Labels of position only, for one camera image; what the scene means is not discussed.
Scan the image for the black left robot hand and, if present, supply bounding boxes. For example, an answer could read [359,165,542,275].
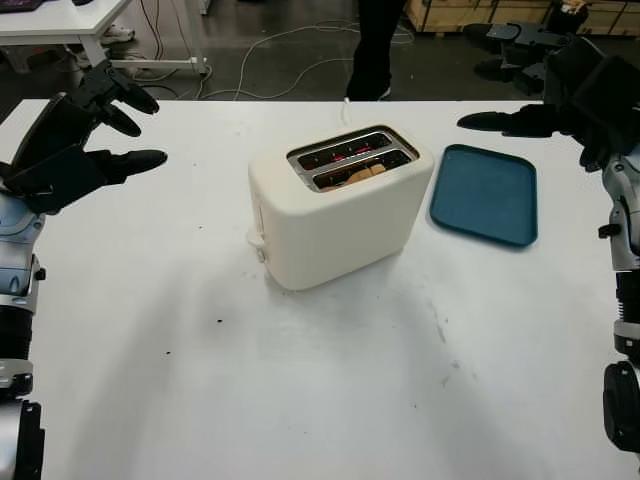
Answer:
[8,59,169,184]

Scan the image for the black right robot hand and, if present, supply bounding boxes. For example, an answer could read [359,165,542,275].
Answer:
[456,20,626,174]

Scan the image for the person in black trousers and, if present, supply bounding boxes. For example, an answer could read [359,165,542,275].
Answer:
[345,0,405,102]

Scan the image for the toast slice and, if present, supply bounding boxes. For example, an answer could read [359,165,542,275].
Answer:
[319,160,389,194]

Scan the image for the cream two-slot toaster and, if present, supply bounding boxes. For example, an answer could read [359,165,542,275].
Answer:
[247,123,435,292]

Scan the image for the black waste bin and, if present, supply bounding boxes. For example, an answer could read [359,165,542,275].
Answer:
[547,0,589,34]

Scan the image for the grey box under desk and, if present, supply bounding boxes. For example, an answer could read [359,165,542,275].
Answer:
[0,47,39,75]

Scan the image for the white office desk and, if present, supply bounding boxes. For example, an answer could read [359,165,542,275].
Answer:
[0,0,210,76]

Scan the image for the wooden shipping crate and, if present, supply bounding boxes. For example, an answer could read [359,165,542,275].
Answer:
[404,0,640,37]

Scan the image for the blue plastic tray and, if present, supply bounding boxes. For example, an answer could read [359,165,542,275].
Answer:
[428,143,539,251]

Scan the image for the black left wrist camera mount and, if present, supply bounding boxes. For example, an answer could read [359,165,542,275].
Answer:
[2,143,109,215]

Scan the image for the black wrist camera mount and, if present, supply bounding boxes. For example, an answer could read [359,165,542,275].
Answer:
[2,143,109,215]
[569,54,640,151]

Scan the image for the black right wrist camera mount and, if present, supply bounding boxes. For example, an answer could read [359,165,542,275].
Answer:
[569,54,640,151]

